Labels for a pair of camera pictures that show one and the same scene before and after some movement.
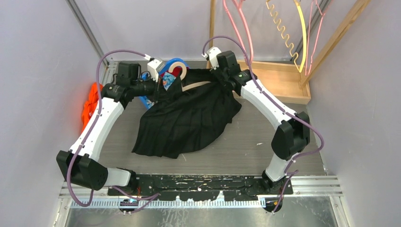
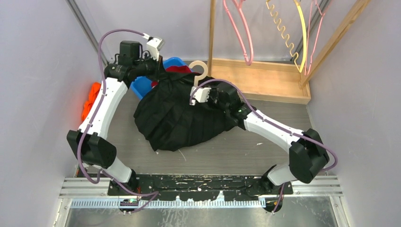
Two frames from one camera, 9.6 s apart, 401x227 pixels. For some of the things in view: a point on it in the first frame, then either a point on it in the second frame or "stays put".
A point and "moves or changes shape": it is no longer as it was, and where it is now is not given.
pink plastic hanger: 239,3 stays put
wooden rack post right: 336,36 stays put
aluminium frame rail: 78,15 stays put
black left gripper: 157,86 → 158,73
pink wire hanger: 323,14 stays put
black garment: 179,122 moves or changes shape
